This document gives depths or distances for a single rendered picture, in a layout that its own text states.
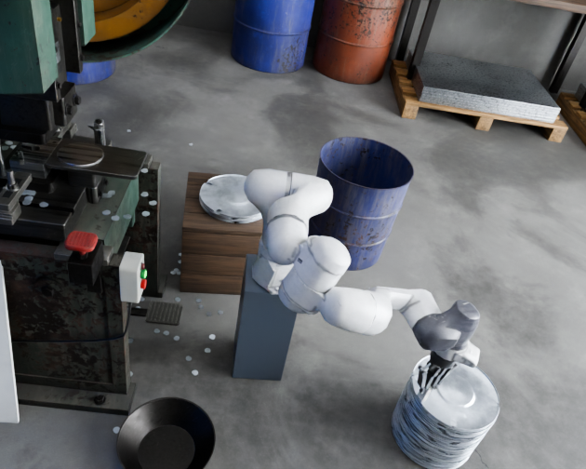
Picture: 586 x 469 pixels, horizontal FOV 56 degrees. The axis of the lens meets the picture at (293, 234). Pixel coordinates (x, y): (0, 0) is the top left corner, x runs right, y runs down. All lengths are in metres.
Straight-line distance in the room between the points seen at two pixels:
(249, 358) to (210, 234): 0.49
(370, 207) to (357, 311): 1.06
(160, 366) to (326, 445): 0.65
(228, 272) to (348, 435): 0.78
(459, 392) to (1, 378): 1.43
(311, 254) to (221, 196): 0.97
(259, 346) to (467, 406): 0.70
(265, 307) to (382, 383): 0.63
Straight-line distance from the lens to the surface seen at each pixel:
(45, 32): 1.38
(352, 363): 2.19
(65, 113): 1.57
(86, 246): 1.39
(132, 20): 1.82
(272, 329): 1.85
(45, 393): 2.03
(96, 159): 1.65
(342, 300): 1.29
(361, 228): 2.38
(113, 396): 1.99
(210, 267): 2.22
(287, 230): 1.34
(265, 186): 1.52
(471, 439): 1.92
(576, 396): 2.53
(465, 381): 1.96
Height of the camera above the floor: 1.68
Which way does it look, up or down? 39 degrees down
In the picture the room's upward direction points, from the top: 12 degrees clockwise
